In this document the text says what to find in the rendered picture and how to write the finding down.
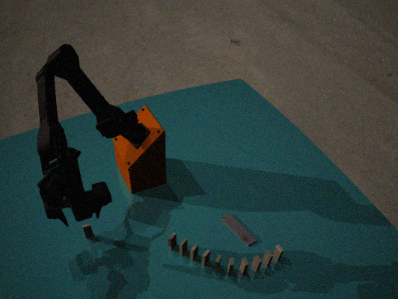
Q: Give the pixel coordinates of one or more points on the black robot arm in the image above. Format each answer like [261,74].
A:
[51,140]

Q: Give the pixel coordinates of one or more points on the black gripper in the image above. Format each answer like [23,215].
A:
[99,190]

